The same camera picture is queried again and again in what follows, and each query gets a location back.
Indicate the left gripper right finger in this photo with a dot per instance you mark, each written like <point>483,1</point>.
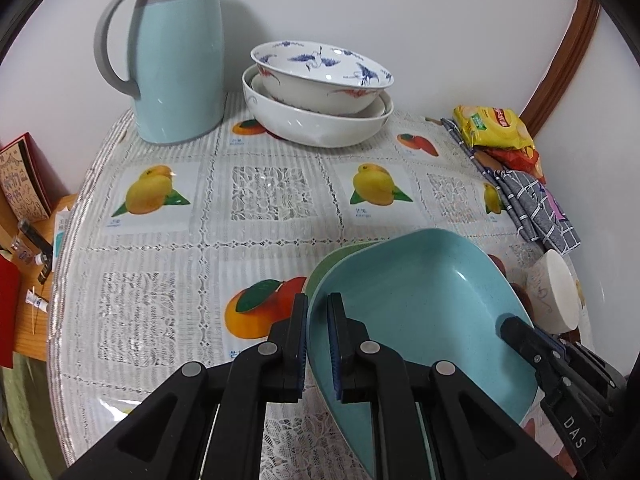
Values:
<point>428,422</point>

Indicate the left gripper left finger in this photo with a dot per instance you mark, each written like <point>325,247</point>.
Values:
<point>206,422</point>

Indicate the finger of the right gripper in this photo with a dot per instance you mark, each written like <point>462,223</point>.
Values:
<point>563,365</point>

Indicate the white ceramic bowl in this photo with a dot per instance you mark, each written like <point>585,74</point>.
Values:
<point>553,293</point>

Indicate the blue square plate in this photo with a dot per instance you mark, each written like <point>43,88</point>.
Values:
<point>430,295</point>

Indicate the green square plate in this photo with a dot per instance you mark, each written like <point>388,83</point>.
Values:
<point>328,262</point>

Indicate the right hand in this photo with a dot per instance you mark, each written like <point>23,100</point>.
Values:
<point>541,430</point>

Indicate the grey checked cloth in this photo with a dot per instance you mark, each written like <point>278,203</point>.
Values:
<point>536,214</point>

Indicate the fruit print tablecloth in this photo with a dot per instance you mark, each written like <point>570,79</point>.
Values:
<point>162,238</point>

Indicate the small white tube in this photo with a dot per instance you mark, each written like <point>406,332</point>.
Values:
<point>36,301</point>

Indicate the orange snack bag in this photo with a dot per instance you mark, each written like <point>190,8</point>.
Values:
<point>526,159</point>

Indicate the red paper bag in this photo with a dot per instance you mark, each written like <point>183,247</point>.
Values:
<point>10,286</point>

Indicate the black small bottle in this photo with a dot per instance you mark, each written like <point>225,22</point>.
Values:
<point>45,254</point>

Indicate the wooden side table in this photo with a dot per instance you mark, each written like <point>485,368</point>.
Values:
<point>31,325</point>

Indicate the yellow chips bag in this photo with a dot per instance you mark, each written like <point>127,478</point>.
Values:
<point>493,127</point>

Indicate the middle red patterned bowl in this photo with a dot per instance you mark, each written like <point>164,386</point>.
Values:
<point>376,109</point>

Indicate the large white porcelain bowl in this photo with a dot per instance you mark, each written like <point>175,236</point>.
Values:
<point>308,128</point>

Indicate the blue patterned porcelain bowl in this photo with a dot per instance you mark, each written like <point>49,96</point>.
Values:
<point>319,77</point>

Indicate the light blue thermos jug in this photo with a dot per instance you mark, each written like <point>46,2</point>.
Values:
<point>175,63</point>

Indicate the brown wooden door frame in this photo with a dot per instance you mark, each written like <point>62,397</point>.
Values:
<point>563,66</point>

